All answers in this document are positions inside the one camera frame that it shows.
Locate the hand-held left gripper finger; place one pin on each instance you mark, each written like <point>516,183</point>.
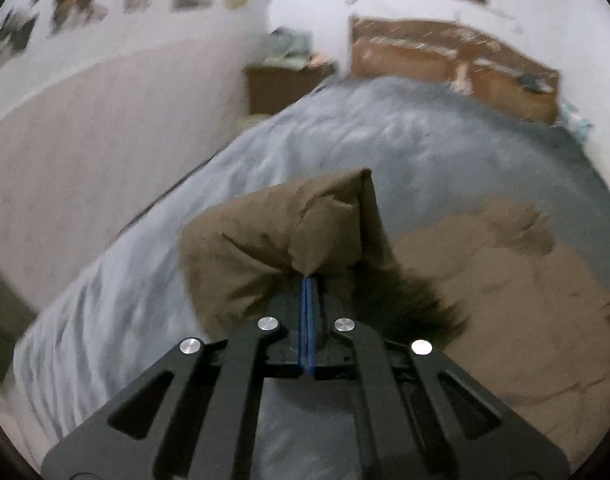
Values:
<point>304,312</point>
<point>312,312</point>

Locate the brown puffer jacket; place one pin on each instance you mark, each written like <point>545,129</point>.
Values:
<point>510,320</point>

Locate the bed with grey sheet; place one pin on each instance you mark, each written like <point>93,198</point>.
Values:
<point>395,135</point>

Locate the wooden nightstand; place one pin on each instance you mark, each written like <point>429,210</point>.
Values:
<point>280,87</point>

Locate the pale green bag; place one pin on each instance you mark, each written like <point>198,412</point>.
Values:
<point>287,47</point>

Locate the wooden bed headboard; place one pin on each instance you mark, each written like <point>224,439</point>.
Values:
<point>415,57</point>

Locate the small doll on headboard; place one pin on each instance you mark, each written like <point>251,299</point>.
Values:
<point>462,80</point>

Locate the black device on headboard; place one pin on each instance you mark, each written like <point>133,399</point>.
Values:
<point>532,82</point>

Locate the striped pillow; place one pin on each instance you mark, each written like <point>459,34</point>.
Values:
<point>577,122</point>

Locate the cat with hat wall sticker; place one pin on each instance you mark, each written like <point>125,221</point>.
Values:
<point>77,10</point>

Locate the dark cat wall sticker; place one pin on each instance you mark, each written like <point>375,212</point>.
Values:
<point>15,37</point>

